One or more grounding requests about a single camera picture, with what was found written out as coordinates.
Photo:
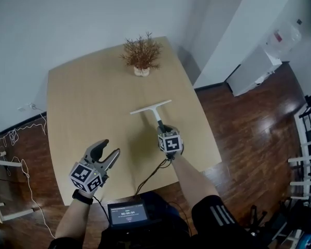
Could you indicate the white water dispenser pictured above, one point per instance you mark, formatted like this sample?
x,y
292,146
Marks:
x,y
251,71

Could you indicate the white wall socket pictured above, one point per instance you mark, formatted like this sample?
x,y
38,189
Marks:
x,y
24,108

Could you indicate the white wooden furniture frame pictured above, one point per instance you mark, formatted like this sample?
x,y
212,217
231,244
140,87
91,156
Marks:
x,y
0,191

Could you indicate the small beige power adapter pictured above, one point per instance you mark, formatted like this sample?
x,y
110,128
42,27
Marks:
x,y
2,153

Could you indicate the black wristwatch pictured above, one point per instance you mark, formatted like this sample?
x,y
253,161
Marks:
x,y
82,198

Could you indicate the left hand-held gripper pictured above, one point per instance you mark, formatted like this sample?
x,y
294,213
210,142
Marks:
x,y
83,176

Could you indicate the black chest-mounted screen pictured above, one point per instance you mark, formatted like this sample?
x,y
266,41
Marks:
x,y
128,214

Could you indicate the white shelf rack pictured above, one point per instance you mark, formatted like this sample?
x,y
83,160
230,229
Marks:
x,y
307,162

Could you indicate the person's right forearm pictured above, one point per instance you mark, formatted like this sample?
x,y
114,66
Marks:
x,y
191,178

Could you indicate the white squeegee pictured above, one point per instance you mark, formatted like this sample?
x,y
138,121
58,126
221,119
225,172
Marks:
x,y
153,109

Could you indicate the person's left forearm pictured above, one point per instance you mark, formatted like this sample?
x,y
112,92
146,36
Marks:
x,y
72,216

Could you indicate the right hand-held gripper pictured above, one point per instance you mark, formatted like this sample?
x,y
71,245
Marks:
x,y
171,144

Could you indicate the brown potted plant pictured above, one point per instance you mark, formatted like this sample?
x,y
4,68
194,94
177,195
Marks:
x,y
141,52

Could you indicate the black tripod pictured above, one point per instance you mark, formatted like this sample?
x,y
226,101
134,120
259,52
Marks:
x,y
259,220

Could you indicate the clear water bottle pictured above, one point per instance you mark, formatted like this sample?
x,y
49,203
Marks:
x,y
285,39

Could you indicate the black striped sleeve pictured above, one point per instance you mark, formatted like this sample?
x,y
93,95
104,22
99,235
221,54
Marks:
x,y
217,222

